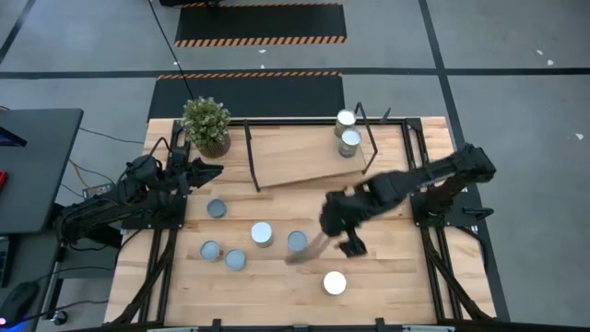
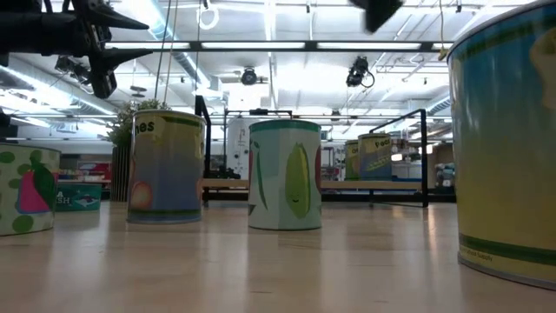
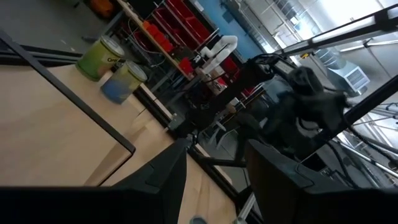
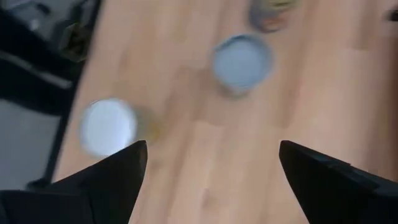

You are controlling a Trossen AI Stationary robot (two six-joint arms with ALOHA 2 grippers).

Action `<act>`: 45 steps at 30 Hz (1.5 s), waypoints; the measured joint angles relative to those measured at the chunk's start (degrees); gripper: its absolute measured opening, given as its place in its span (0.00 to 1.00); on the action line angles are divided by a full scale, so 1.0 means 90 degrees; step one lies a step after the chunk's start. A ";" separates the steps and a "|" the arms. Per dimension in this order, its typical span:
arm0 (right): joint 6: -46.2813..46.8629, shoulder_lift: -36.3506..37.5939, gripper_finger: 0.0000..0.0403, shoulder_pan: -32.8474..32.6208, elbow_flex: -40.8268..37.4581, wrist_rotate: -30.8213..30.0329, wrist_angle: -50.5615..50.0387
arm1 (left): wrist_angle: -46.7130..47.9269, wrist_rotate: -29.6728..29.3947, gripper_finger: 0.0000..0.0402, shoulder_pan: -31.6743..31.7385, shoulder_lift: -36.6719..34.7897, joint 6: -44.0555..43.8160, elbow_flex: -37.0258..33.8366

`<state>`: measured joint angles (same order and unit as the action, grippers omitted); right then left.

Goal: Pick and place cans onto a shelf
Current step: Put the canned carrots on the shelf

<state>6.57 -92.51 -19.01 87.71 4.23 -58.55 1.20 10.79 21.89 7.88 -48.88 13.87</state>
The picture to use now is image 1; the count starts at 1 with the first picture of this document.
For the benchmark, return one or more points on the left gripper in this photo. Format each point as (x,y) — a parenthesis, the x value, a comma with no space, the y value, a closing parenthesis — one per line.
(180,177)

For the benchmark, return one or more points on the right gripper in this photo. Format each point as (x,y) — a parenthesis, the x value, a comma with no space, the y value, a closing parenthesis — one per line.
(341,212)

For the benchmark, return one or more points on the corn cartoon labelled can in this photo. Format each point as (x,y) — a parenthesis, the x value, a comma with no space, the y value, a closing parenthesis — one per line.
(297,240)

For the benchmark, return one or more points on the blue yellow labelled can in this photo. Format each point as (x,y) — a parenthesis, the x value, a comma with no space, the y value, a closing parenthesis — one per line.
(334,282)

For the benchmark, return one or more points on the teal tuna fish can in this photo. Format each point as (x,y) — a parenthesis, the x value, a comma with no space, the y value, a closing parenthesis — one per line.
(216,208)

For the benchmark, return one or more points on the peaches labelled can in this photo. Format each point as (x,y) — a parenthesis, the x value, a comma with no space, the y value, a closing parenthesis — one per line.
(262,232)

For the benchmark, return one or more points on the grey-lidded tin can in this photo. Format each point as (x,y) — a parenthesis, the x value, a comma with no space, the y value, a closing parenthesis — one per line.
(210,250)

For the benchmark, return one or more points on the green dotted peas can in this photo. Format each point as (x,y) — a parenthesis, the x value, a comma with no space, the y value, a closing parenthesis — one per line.
(235,259)

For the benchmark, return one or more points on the pears labelled can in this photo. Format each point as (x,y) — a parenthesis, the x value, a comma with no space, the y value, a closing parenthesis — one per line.
(350,138)

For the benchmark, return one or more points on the beige labelled tin can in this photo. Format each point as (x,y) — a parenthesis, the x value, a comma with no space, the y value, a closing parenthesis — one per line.
(345,119)

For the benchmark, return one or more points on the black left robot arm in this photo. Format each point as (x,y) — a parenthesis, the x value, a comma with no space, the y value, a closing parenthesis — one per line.
(101,212)

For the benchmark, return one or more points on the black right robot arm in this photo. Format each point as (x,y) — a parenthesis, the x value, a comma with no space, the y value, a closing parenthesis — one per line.
(433,177)

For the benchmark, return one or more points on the green plant in ribbed pot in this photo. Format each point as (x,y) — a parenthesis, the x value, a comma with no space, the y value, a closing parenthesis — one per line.
(206,121)

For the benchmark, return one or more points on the black hazard-striped floor mat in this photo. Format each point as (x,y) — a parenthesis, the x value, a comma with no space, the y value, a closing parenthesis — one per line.
(260,20)
(258,97)

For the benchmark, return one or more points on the black power adapter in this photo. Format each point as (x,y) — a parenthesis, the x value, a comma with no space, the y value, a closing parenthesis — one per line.
(99,191)

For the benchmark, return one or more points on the dark grey desk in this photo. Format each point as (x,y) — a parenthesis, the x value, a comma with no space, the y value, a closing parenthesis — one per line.
(41,170)

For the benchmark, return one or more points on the dark tablet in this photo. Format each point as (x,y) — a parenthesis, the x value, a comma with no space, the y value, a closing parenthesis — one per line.
(9,138)

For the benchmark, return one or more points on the red object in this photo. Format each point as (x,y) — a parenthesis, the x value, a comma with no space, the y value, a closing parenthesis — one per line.
(2,179)

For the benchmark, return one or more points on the black caster wheel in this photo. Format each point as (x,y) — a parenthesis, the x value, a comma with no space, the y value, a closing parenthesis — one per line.
(60,317)

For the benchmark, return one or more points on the black computer mouse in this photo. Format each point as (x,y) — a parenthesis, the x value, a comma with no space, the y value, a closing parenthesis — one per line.
(18,299)

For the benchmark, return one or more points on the black table rig frame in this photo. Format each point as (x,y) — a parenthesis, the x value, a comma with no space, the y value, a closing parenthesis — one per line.
(299,122)

